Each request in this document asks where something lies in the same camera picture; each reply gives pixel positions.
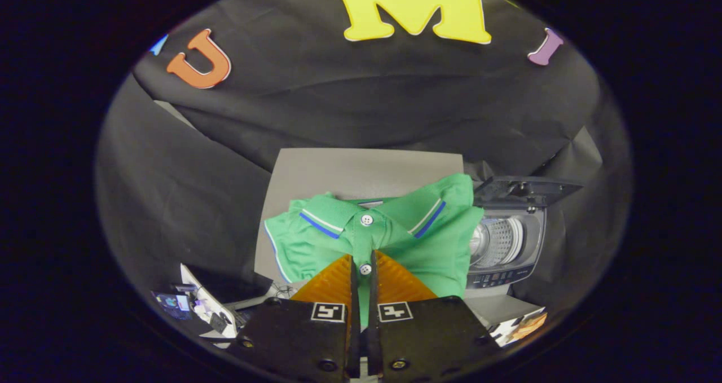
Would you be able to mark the grey cabinet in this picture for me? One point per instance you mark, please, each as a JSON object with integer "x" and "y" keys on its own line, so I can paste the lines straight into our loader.
{"x": 350, "y": 171}

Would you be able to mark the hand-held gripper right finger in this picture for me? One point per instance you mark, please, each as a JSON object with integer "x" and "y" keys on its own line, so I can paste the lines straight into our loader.
{"x": 428, "y": 338}

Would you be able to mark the grey washing machine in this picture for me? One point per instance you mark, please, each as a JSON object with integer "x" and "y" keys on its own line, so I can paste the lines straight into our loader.
{"x": 507, "y": 274}

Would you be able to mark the orange and white packet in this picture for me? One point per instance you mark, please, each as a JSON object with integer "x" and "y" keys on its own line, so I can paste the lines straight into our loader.
{"x": 522, "y": 326}

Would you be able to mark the dark washing machine lid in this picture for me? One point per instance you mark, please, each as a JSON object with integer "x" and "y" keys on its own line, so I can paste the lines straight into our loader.
{"x": 524, "y": 190}

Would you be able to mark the black backdrop cloth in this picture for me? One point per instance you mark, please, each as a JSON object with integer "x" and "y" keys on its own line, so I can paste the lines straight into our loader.
{"x": 338, "y": 101}

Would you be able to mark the green polo shirt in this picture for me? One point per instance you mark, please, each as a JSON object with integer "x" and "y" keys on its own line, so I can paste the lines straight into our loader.
{"x": 395, "y": 228}

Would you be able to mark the small lit screen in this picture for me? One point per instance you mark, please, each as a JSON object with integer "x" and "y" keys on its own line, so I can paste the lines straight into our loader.
{"x": 172, "y": 304}

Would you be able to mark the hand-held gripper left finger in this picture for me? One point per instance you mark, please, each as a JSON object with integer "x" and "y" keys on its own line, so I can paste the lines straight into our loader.
{"x": 299, "y": 338}

